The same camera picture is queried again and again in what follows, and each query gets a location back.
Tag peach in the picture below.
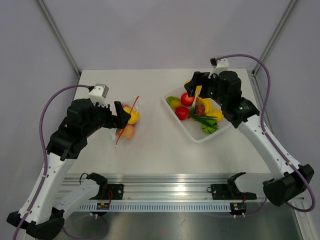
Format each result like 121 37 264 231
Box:
119 124 136 140

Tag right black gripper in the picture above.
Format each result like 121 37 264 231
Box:
184 71 227 107

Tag frame post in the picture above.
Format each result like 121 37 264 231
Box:
35 0 82 79
259 0 300 64

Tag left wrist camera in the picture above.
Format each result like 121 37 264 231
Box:
89 83 109 106

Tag right frame post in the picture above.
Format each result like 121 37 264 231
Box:
259 0 300 64

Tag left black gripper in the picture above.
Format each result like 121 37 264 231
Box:
83 98 131 137

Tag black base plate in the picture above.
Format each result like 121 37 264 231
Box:
89 183 125 201
206 183 257 201

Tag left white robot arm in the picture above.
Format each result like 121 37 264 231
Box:
6 98 131 240

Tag yellow banana bunch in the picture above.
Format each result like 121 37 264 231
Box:
195 96 224 122

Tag aluminium rail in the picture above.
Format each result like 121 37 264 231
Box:
55 173 272 203

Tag green chives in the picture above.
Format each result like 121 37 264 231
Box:
189 105 219 130

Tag purple grapes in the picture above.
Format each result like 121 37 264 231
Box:
194 104 206 117

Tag white slotted cable duct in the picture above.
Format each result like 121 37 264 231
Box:
76 202 231 213

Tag red strawberry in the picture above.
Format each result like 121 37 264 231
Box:
175 106 190 121

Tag green lime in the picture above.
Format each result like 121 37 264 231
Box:
166 96 182 110

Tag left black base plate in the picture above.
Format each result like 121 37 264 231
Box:
89 183 125 201

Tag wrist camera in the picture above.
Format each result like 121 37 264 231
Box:
209 58 230 76
89 83 109 106

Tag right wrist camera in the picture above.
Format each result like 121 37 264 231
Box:
209 58 230 76

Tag red apple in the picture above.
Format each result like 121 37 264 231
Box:
180 92 195 107

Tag clear zip bag orange zipper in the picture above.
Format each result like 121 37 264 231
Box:
109 95 141 148

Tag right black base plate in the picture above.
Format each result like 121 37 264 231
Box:
206 183 257 201

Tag left frame post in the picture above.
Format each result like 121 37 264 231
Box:
35 0 82 79

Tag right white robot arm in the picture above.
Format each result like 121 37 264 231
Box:
184 70 316 211

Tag white plastic basket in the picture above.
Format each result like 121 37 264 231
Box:
161 86 232 144

